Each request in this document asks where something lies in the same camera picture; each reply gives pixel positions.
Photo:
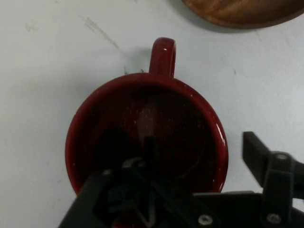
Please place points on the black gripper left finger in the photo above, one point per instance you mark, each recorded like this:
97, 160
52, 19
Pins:
150, 147

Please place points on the red enamel mug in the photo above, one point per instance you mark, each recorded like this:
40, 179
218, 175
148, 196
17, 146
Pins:
166, 114

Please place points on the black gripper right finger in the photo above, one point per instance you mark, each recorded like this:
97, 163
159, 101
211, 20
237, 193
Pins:
278, 171

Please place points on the brown wooden mug tree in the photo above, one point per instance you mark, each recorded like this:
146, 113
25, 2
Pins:
237, 12

